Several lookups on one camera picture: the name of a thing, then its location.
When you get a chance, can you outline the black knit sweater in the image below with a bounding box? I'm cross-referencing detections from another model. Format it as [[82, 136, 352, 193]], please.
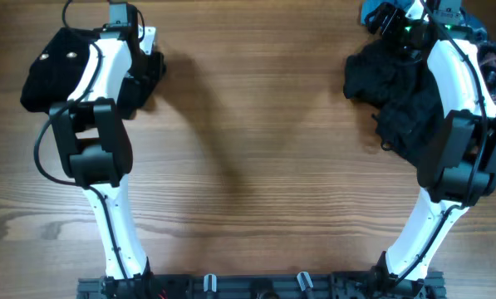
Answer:
[[19, 27, 168, 121]]

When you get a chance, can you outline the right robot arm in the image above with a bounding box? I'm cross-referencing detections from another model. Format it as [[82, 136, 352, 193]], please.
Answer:
[[363, 1, 496, 298]]

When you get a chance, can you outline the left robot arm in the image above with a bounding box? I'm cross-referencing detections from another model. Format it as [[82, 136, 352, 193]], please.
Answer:
[[44, 2, 168, 298]]

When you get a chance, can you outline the blue patterned garment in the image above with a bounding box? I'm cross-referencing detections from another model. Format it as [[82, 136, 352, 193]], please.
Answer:
[[360, 0, 488, 42]]

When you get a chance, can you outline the black garment underneath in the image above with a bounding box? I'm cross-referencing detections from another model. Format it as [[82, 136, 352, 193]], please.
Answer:
[[343, 40, 444, 167]]

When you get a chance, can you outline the left black camera cable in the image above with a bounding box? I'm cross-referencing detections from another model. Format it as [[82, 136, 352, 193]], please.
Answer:
[[32, 0, 147, 287]]

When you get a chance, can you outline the black camera cable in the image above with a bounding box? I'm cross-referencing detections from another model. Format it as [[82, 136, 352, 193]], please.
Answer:
[[417, 0, 489, 292], [32, 0, 147, 287]]

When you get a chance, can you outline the right black camera cable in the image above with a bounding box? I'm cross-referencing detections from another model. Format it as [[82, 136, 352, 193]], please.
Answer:
[[417, 0, 489, 292]]

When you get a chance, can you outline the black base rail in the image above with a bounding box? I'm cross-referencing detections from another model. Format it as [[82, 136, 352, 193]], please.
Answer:
[[76, 272, 447, 299]]

